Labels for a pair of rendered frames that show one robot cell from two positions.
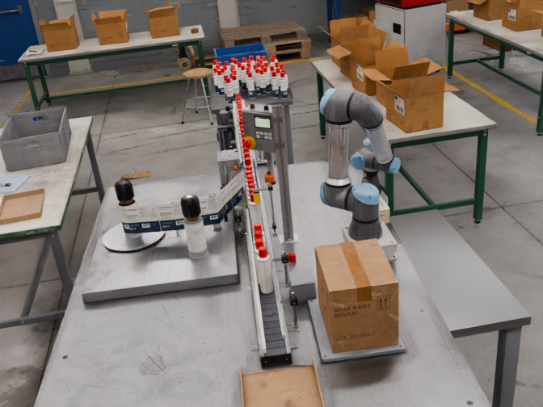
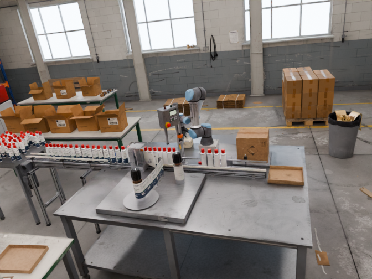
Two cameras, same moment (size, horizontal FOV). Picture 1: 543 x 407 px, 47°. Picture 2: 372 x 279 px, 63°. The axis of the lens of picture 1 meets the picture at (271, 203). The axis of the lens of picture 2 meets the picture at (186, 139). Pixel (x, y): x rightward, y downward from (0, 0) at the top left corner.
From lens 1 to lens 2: 289 cm
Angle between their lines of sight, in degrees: 60
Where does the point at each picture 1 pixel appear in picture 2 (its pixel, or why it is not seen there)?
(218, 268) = (197, 177)
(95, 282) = (176, 213)
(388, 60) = (76, 111)
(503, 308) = not seen: hidden behind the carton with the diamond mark
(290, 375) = (273, 173)
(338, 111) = (198, 95)
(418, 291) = not seen: hidden behind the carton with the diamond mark
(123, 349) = (234, 211)
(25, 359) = not seen: outside the picture
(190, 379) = (264, 194)
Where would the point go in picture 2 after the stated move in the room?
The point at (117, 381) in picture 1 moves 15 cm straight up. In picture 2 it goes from (257, 213) to (256, 197)
